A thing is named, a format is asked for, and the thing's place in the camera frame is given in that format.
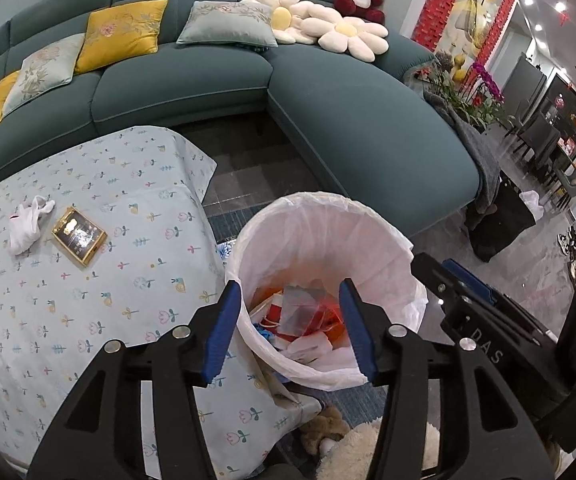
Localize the black bag on floor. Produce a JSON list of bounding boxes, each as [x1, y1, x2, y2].
[[464, 171, 537, 263]]

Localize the light blue cushion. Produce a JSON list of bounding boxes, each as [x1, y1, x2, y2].
[[3, 32, 85, 116], [176, 0, 278, 48]]

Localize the floral light blue tablecloth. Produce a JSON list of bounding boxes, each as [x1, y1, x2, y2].
[[0, 126, 323, 480]]

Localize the light blue cushion right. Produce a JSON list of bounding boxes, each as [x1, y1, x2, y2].
[[176, 0, 278, 48]]

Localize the white daisy pillow right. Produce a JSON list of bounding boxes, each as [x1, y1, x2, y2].
[[301, 18, 390, 63]]

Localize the white daisy pillow centre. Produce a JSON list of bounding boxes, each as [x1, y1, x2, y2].
[[242, 0, 331, 44]]

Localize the white lined trash bin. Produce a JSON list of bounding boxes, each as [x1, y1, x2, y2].
[[226, 192, 428, 391]]

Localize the grey cloth pouch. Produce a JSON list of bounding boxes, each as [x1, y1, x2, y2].
[[278, 286, 335, 337]]

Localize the gold black cigarette box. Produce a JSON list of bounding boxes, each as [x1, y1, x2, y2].
[[52, 206, 107, 266]]

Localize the yellow cushion centre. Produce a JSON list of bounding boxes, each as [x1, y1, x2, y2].
[[74, 0, 169, 74]]

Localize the potted orchid plants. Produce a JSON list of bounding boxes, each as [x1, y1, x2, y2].
[[411, 51, 509, 133]]

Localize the orange plastic bag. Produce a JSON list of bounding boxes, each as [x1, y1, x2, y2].
[[257, 286, 345, 344]]

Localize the light blue cushion left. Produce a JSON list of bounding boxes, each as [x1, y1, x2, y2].
[[3, 32, 85, 116]]

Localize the grey throw blanket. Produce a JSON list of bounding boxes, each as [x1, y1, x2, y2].
[[404, 61, 501, 231]]

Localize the white daisy pillow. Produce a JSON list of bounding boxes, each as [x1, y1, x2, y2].
[[242, 0, 331, 44], [301, 18, 390, 63]]

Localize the red gold wall screen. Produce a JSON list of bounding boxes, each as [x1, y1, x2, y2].
[[411, 0, 518, 70]]

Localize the teal sectional sofa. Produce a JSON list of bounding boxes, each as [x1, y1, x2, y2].
[[0, 0, 480, 235]]

